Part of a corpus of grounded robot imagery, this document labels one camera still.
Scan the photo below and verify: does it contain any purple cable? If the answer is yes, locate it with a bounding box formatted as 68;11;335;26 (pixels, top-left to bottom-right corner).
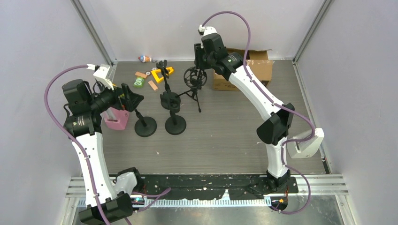
44;64;172;225
201;11;317;216

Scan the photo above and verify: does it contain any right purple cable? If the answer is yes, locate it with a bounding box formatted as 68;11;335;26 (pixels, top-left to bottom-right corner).
201;11;317;216

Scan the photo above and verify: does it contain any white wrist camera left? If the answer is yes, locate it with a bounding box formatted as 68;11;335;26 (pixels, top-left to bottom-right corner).
87;64;116;90

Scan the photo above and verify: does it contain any black mic stand wide clip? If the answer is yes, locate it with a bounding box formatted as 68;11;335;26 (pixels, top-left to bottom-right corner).
160;91;186;135

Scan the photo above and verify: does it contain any pink plastic holder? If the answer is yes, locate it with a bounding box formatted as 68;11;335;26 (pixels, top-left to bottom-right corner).
101;107;130;130

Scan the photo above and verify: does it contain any small orange wooden block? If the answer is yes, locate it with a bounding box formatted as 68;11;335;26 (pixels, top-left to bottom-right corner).
148;80;158;91

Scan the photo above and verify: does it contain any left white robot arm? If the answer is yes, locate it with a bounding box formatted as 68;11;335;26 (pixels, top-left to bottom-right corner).
62;79;144;225

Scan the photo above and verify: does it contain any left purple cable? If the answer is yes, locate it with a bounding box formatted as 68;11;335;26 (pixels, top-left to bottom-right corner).
44;64;172;225

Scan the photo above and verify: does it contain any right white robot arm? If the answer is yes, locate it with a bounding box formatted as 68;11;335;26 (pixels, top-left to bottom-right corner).
194;31;295;191

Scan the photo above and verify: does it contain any green toy block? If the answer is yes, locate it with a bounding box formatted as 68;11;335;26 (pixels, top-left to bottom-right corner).
133;76;145;88

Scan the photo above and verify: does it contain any yellow triangle toy block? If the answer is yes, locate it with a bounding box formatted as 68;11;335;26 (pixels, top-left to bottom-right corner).
151;67;174;83

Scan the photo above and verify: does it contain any black tripod shock mount stand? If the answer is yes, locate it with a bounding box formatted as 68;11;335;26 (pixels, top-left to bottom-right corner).
178;67;207;113

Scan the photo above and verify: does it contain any small colourful toy figure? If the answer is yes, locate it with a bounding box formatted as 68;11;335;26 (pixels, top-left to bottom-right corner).
138;55;153;63

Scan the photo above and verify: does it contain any cardboard box with label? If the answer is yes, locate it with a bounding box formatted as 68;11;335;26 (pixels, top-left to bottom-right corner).
213;47;274;92

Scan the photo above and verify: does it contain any black mic stand front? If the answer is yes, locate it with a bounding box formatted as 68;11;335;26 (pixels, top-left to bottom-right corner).
134;109;157;137

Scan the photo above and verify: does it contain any black mic stand round base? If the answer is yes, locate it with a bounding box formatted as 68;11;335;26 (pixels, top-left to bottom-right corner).
156;60;180;113

